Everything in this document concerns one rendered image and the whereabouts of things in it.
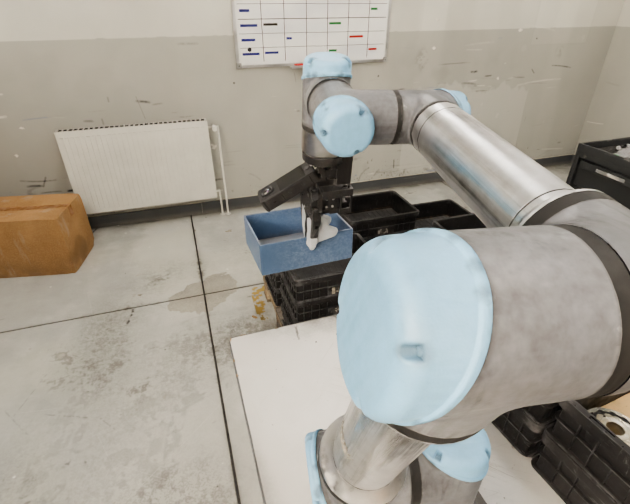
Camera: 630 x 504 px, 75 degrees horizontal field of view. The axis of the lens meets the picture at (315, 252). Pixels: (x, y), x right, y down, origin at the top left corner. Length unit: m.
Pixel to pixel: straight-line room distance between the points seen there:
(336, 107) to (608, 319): 0.39
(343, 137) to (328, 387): 0.72
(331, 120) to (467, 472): 0.49
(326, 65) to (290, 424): 0.77
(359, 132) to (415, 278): 0.36
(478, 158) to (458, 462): 0.39
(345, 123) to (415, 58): 3.31
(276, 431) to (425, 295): 0.85
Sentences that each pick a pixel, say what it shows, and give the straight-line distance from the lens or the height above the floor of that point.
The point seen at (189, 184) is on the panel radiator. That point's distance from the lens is 3.40.
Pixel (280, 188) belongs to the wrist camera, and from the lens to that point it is 0.74.
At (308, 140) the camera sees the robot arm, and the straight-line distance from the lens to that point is 0.70.
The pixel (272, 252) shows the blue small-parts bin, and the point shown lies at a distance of 0.82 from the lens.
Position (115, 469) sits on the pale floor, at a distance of 1.96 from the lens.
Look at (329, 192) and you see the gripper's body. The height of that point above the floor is 1.26.
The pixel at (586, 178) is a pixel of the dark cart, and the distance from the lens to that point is 2.65.
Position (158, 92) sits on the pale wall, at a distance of 3.34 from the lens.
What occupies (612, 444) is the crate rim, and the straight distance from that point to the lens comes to 0.90.
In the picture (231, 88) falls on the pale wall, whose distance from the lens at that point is 3.36.
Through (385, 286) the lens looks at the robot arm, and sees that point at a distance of 0.23.
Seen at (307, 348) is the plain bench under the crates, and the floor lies 0.70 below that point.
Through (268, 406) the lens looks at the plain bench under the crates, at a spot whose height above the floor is 0.70.
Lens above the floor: 1.55
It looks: 32 degrees down
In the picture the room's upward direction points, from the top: straight up
